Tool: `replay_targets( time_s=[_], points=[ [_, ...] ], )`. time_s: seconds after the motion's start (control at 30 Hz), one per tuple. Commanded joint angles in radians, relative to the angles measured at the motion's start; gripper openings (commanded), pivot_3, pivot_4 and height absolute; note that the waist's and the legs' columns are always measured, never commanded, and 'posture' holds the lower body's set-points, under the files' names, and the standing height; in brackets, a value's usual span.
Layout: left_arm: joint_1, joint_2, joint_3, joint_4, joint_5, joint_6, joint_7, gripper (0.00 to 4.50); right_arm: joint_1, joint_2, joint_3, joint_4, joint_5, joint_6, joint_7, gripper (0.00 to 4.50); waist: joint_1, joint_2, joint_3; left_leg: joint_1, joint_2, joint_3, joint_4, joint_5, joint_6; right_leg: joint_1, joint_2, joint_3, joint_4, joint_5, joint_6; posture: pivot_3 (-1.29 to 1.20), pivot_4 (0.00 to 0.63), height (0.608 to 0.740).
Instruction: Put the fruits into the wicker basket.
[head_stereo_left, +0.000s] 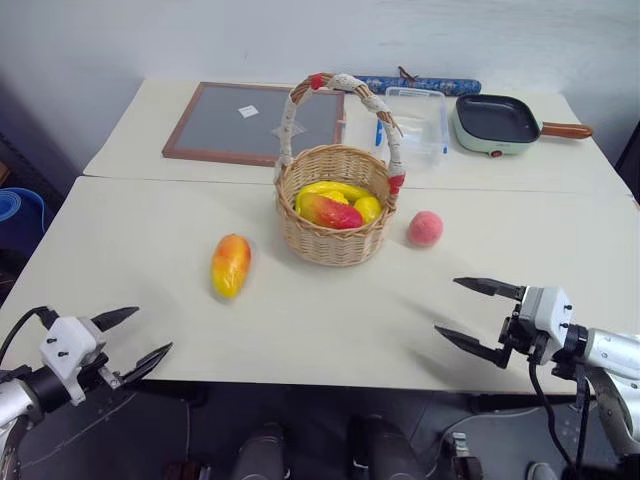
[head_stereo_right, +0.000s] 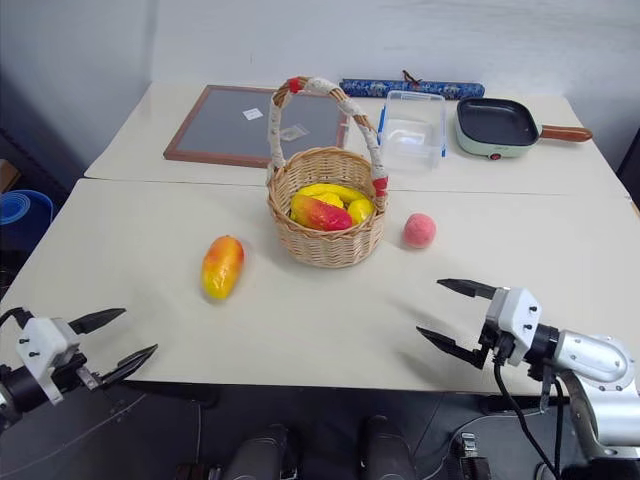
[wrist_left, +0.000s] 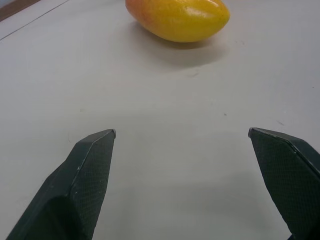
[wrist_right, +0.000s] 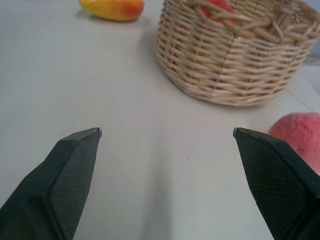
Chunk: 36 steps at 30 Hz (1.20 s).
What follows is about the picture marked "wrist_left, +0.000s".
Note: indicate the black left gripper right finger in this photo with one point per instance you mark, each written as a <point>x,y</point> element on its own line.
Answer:
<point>290,180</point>

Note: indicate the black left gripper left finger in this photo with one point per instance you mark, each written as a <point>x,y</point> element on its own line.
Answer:
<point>75,190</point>

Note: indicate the yellow orange mango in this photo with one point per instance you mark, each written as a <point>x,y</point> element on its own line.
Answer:
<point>178,18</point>

